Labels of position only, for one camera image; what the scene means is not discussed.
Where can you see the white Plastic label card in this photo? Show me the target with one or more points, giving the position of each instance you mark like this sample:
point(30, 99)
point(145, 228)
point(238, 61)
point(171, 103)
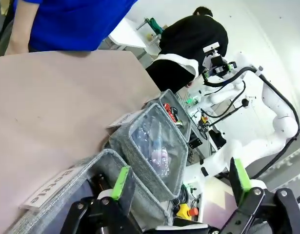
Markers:
point(123, 120)

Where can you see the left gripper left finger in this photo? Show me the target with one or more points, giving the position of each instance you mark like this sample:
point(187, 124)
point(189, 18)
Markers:
point(120, 185)

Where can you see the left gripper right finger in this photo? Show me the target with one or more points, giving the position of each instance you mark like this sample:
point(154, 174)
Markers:
point(242, 182)

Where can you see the red crushed can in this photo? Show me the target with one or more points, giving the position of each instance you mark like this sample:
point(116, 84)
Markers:
point(168, 109)

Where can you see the yellow emergency stop button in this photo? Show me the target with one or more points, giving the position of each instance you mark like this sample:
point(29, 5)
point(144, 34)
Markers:
point(185, 210)

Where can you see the grey fabric basket Can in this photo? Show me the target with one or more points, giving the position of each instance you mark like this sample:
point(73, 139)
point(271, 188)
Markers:
point(184, 122)

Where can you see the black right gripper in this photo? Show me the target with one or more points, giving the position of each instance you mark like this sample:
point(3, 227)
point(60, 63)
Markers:
point(218, 67)

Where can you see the white Bottle label card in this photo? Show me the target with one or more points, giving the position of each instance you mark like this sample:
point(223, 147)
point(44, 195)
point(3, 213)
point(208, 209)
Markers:
point(49, 189)

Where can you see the person in black top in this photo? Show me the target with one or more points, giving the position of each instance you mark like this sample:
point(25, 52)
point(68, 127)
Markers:
point(191, 41)

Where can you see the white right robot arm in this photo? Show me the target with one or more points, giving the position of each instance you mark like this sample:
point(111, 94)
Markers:
point(281, 119)

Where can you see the pink-labelled plastic water bottle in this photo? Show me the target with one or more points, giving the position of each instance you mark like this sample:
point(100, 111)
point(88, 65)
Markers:
point(159, 161)

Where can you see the green cloth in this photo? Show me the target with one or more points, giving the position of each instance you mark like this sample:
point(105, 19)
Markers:
point(156, 25)

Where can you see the clear crushed plastic bottle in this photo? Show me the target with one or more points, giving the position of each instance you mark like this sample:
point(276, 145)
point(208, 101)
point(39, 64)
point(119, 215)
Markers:
point(145, 131)

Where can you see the grey fabric basket Plastic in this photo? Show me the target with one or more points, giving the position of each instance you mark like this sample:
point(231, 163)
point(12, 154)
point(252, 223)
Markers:
point(120, 143)

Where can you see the person in blue hoodie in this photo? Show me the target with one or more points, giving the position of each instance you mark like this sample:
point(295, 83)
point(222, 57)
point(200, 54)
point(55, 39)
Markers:
point(74, 22)

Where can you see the tall brown glass bottle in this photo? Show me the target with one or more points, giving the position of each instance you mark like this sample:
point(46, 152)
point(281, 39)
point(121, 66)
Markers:
point(99, 182)

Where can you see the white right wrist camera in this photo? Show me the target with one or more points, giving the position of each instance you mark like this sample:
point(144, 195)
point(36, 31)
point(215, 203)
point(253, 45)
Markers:
point(211, 47)

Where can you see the person's right forearm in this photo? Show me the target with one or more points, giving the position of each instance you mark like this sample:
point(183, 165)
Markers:
point(21, 29)

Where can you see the large white table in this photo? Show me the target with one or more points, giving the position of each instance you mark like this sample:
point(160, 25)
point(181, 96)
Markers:
point(125, 34)

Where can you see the grey fabric basket Bottle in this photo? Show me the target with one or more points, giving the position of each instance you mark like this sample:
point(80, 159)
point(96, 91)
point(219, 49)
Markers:
point(149, 192)

